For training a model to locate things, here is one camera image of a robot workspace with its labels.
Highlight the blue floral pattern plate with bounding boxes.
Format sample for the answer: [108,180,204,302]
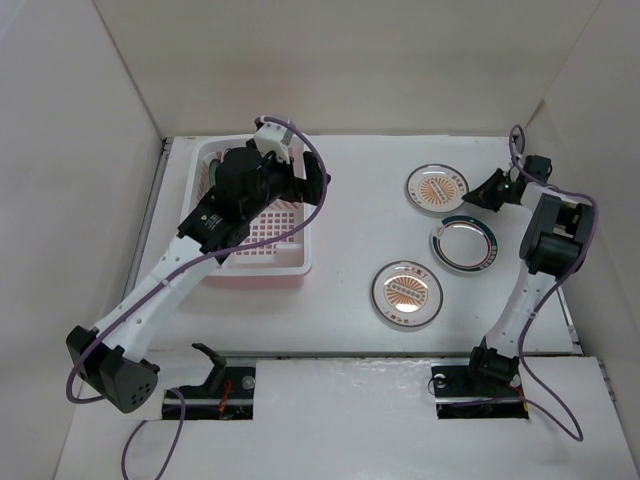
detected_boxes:
[208,158,221,188]

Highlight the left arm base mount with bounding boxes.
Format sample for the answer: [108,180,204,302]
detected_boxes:
[158,343,256,421]

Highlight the orange sunburst plate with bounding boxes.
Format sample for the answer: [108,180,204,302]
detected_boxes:
[405,164,469,214]
[370,260,444,330]

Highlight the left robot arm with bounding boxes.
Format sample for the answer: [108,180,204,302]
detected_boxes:
[65,144,330,414]

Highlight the green red rimmed plate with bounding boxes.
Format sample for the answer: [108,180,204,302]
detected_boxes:
[430,215,499,274]

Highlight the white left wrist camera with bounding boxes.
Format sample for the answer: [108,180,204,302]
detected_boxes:
[253,116,295,163]

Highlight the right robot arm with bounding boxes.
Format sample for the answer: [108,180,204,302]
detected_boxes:
[462,155,599,394]

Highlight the white pink dish rack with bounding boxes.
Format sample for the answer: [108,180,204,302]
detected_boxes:
[180,135,313,289]

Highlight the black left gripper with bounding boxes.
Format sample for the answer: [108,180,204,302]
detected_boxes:
[243,148,330,222]

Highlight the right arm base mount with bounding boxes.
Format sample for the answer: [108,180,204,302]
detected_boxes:
[428,363,529,420]

